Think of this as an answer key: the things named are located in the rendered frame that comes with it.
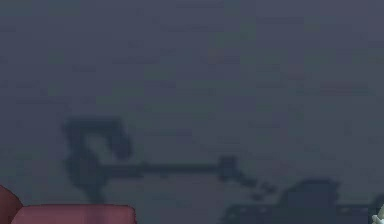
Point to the red sofa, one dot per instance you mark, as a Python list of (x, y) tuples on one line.
[(73, 215)]

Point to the white lumpy object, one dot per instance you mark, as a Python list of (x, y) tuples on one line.
[(380, 217)]

